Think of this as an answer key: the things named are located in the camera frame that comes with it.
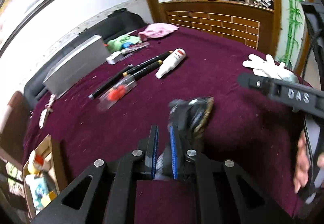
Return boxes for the silver grey long box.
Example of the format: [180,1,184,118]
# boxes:
[43,35,110,98]

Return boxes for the brown armchair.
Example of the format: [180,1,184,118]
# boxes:
[1,91,30,163]

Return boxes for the white cotton glove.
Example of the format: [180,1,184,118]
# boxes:
[242,54,299,84]

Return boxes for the clear case red items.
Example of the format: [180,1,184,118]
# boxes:
[96,76,137,112]

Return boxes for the cardboard tray box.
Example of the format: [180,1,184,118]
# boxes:
[22,135,68,219]

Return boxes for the teal white pack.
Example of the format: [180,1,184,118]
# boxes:
[25,174,49,214]

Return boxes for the dark red tablecloth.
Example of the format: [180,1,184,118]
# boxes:
[23,28,303,217]

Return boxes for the small white charger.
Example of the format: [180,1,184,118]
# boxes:
[106,51,124,65]

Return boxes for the clear pen package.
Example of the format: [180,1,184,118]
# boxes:
[121,42,150,56]

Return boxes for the black marker yellow cap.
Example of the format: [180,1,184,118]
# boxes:
[127,60,163,81]

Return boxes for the yellow foil packet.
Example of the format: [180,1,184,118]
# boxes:
[47,190,57,202]

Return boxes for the pink cloth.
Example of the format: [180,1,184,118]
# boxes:
[138,23,179,41]

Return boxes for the black gold snack packet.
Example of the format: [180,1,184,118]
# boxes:
[155,97,214,180]

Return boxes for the green cloth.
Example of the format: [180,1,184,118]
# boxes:
[107,34,141,53]

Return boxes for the black leather sofa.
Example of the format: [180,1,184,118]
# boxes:
[23,8,149,109]

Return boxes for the black marker gold cap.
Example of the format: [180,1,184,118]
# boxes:
[123,51,173,76]

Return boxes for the person's bare right hand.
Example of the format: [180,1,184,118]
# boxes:
[293,130,310,194]

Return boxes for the black marker grey cap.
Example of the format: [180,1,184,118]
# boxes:
[88,64,133,100]

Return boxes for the white bottle red cap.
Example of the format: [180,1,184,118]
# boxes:
[155,48,186,79]

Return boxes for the white car key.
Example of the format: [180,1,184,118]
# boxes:
[38,94,56,129]

